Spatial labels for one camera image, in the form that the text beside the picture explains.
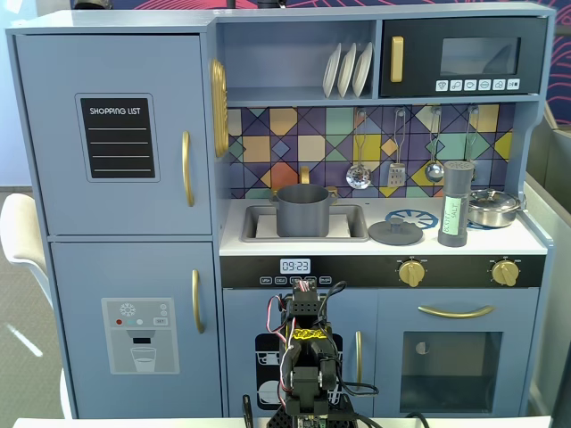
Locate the gray salt shaker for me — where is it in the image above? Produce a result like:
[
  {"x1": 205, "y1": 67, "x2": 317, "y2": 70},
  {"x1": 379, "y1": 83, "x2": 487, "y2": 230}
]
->
[{"x1": 437, "y1": 160, "x2": 475, "y2": 248}]

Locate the gray plastic pot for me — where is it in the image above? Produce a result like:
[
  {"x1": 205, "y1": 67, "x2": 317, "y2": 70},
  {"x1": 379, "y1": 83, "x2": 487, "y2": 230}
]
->
[{"x1": 269, "y1": 184, "x2": 338, "y2": 238}]

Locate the steel skimmer spoon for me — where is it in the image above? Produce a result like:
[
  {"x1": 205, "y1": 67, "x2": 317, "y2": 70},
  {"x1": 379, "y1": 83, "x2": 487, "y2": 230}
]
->
[{"x1": 345, "y1": 106, "x2": 373, "y2": 190}]

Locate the gray pot lid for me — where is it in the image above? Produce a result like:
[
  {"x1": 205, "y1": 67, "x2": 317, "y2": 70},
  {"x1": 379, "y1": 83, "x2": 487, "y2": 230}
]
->
[{"x1": 367, "y1": 218, "x2": 424, "y2": 246}]

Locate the steel slotted spatula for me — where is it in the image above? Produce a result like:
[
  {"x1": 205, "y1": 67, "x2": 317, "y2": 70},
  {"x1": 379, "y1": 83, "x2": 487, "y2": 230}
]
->
[{"x1": 386, "y1": 106, "x2": 408, "y2": 188}]

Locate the gold stove knob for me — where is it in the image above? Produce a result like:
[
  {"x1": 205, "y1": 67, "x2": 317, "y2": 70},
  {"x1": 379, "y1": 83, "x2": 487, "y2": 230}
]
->
[
  {"x1": 397, "y1": 259, "x2": 426, "y2": 288},
  {"x1": 491, "y1": 259, "x2": 520, "y2": 287}
]

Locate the white plate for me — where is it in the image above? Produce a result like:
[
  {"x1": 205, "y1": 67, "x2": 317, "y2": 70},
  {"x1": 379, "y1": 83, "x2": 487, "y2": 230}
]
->
[
  {"x1": 352, "y1": 41, "x2": 374, "y2": 98},
  {"x1": 322, "y1": 42, "x2": 343, "y2": 99},
  {"x1": 336, "y1": 42, "x2": 358, "y2": 98}
]

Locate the steel ladle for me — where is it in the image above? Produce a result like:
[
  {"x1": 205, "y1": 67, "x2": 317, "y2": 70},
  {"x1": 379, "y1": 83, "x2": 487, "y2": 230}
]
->
[{"x1": 423, "y1": 106, "x2": 446, "y2": 184}]

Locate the motor controller circuit board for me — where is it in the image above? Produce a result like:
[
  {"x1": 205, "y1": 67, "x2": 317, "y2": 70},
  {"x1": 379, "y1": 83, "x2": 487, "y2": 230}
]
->
[{"x1": 294, "y1": 414, "x2": 329, "y2": 428}]

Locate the steel pot with lid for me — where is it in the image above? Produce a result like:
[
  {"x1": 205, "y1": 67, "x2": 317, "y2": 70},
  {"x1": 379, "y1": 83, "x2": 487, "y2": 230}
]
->
[{"x1": 466, "y1": 188, "x2": 527, "y2": 228}]

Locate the blue toy kitchen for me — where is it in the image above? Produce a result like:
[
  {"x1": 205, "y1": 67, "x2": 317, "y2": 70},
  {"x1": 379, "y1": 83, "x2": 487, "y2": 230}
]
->
[{"x1": 4, "y1": 2, "x2": 559, "y2": 420}]

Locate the white plastic chair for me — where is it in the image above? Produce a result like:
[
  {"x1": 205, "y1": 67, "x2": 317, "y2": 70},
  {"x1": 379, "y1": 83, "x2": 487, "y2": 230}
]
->
[{"x1": 0, "y1": 192, "x2": 72, "y2": 420}]

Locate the light blue desk divider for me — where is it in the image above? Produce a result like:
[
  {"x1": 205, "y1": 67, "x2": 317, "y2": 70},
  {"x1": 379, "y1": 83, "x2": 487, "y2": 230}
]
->
[{"x1": 524, "y1": 119, "x2": 571, "y2": 428}]

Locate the gold fridge door handle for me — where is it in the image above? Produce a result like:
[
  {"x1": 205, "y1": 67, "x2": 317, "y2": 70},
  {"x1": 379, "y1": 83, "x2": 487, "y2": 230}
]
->
[
  {"x1": 180, "y1": 130, "x2": 196, "y2": 208},
  {"x1": 191, "y1": 268, "x2": 206, "y2": 335}
]

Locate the gold dishwasher door handle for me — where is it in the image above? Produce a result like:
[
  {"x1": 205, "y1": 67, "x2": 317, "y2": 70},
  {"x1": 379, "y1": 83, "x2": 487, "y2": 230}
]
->
[{"x1": 354, "y1": 330, "x2": 364, "y2": 392}]

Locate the gold microwave handle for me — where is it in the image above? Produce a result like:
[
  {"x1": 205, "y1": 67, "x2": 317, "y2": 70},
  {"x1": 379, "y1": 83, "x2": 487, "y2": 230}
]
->
[{"x1": 390, "y1": 36, "x2": 405, "y2": 84}]

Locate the gold oven door handle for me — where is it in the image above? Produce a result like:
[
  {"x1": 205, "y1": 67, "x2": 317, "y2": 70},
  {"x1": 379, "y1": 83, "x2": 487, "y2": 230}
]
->
[{"x1": 417, "y1": 304, "x2": 495, "y2": 319}]

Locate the thin black USB cable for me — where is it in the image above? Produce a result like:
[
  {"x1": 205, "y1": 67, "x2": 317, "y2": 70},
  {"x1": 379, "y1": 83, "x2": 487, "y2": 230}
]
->
[{"x1": 319, "y1": 280, "x2": 380, "y2": 398}]

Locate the thick black cable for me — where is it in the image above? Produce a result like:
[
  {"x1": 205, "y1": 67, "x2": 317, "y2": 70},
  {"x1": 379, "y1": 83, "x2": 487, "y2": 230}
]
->
[{"x1": 350, "y1": 412, "x2": 428, "y2": 428}]

